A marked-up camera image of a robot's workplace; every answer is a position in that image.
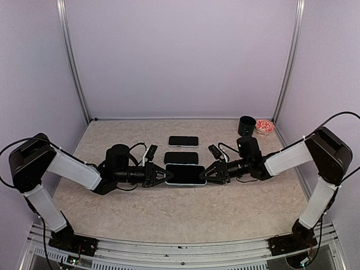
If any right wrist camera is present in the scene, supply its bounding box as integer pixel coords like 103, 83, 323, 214
208, 145, 228, 162

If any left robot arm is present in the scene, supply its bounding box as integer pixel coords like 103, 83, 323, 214
8, 133, 174, 250

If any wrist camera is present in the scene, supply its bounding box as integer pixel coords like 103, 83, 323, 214
141, 145, 158, 166
208, 145, 228, 162

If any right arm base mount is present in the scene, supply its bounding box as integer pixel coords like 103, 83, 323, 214
267, 222, 318, 256

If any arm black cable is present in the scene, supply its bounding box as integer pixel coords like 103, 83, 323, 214
303, 111, 360, 181
0, 137, 48, 189

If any black phone case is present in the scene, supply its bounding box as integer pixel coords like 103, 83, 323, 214
164, 151, 199, 166

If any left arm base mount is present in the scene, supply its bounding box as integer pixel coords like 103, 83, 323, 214
48, 229, 98, 257

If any green edged smartphone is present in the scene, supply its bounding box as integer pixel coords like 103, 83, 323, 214
165, 153, 197, 164

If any front aluminium rail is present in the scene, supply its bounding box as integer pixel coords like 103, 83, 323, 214
19, 222, 345, 270

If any silver edged black smartphone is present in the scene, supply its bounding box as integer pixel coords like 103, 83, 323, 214
165, 165, 206, 185

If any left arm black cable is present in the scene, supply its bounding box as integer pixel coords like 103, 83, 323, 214
0, 137, 48, 189

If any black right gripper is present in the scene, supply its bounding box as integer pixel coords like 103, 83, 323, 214
199, 157, 251, 184

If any red white patterned bowl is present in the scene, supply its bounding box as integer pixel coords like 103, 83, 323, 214
255, 119, 275, 136

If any dark green mug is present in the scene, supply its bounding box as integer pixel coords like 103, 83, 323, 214
238, 115, 257, 137

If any left aluminium frame post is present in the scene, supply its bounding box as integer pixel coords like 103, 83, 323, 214
56, 0, 92, 125

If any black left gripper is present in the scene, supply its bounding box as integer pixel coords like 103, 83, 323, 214
115, 161, 173, 187

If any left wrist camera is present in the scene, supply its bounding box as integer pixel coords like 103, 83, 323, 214
141, 145, 158, 166

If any aluminium frame post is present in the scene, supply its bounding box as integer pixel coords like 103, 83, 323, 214
272, 0, 305, 125
56, 0, 92, 125

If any right aluminium frame post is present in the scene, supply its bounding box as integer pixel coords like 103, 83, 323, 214
272, 0, 305, 125

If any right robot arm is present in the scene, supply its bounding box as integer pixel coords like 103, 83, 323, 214
199, 126, 353, 250

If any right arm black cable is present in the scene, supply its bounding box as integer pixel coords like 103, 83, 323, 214
303, 111, 360, 181

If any light blue phone case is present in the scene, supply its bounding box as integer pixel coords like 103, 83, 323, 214
164, 163, 208, 187

